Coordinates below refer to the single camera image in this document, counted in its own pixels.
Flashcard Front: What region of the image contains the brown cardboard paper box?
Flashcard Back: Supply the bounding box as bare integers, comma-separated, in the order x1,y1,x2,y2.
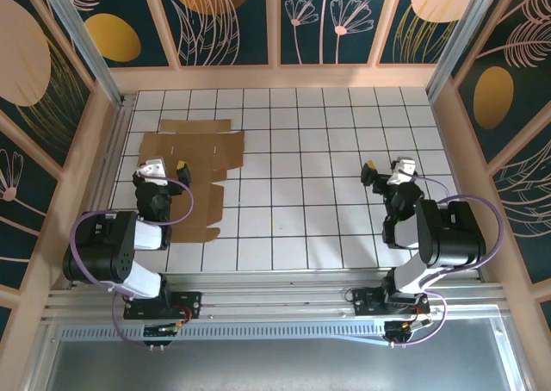
137,118,246,245

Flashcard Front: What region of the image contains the grey metal sheet panel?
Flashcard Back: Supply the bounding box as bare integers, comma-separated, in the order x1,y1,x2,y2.
23,313,533,391

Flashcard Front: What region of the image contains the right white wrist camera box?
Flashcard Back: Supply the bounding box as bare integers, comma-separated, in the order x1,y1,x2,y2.
388,156,418,186

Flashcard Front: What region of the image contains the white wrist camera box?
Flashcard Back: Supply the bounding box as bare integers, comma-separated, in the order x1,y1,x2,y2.
388,156,418,186
137,158,169,188

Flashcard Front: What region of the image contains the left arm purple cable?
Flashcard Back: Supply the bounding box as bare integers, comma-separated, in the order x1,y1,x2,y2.
70,176,194,350

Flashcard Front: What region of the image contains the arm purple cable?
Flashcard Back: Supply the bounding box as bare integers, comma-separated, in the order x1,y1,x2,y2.
70,176,194,350
389,171,505,349

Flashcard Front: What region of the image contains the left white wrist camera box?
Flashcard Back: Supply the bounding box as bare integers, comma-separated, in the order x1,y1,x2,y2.
137,158,169,188

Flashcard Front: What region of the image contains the aluminium side rail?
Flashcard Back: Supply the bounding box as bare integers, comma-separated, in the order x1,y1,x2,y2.
68,92,138,289

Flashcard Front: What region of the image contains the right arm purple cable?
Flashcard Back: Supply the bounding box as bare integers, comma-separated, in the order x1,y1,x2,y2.
389,171,505,349

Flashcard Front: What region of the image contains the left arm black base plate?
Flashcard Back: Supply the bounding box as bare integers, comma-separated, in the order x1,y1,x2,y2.
123,290,203,321

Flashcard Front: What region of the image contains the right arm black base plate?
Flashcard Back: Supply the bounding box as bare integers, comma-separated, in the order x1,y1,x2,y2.
352,288,431,319

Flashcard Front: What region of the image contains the aluminium corner post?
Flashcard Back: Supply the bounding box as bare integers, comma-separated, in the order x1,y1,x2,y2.
425,0,505,102
36,0,126,106

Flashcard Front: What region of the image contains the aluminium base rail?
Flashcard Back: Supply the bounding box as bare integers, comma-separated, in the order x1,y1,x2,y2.
42,268,509,323

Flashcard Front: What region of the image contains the slotted grey cable duct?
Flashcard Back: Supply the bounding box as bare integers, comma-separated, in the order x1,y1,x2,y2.
58,321,391,344

